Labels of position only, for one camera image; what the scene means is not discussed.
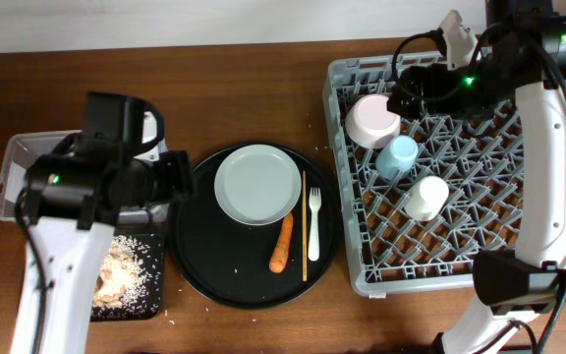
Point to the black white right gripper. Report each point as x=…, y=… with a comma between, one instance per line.
x=434, y=79

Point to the clear plastic bin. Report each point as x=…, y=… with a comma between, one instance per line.
x=24, y=149

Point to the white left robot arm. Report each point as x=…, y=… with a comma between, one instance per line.
x=62, y=264

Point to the peanut shells and rice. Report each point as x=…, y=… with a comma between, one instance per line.
x=121, y=275

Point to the grey dishwasher rack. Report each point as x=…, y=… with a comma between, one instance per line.
x=482, y=163

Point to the white plastic fork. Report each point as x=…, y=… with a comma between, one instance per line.
x=315, y=205

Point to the orange carrot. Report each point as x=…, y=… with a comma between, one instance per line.
x=279, y=258

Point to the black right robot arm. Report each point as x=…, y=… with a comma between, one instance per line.
x=514, y=287

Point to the white paper cup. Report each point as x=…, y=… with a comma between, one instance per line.
x=426, y=198

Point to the pink bowl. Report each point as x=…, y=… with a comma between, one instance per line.
x=370, y=124

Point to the light blue plastic cup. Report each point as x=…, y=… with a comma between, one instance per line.
x=398, y=156

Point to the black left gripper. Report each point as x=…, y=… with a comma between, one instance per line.
x=178, y=169

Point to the grey round plate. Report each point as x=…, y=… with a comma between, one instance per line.
x=257, y=185

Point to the black rectangular tray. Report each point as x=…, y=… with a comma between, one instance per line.
x=150, y=300

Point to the black round tray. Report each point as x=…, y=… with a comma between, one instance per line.
x=228, y=262

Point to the wooden chopstick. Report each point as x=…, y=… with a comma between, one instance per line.
x=304, y=228

